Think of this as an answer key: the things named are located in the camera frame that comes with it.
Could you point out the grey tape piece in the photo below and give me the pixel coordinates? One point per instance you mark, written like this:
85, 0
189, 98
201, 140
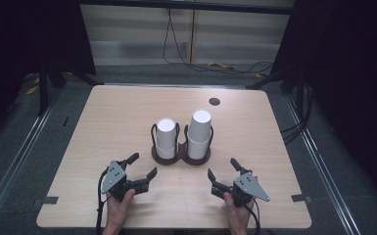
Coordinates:
47, 200
301, 197

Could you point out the round grey table grommet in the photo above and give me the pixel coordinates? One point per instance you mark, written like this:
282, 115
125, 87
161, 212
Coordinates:
214, 101

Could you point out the black curtain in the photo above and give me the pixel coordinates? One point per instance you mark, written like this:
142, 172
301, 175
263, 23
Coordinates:
19, 39
349, 81

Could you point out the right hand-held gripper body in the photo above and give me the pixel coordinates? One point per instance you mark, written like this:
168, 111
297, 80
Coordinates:
246, 189

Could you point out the person's left hand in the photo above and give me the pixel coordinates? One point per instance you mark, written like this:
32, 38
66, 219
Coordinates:
117, 209

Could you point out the yellow floor tape strip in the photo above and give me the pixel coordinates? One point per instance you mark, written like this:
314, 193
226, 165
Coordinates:
32, 89
222, 65

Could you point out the person's right hand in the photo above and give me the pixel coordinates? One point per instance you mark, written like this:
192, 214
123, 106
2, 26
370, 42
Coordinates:
238, 212

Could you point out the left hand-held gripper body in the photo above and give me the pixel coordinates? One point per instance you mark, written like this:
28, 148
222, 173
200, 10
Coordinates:
114, 178

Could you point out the silver metal floor rail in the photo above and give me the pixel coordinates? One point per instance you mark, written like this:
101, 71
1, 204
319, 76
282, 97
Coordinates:
320, 156
16, 153

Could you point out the black horizontal frame bar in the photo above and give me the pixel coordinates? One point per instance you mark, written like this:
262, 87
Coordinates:
182, 6

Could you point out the black metal stand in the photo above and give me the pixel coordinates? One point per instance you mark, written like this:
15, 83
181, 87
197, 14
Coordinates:
287, 78
44, 88

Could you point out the tall stack of white cups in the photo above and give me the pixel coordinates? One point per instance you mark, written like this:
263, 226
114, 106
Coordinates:
199, 133

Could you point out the short stack of white cups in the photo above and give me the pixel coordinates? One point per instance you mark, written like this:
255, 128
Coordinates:
166, 138

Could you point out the dark brown double cup holder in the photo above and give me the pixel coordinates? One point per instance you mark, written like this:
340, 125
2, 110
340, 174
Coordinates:
182, 156

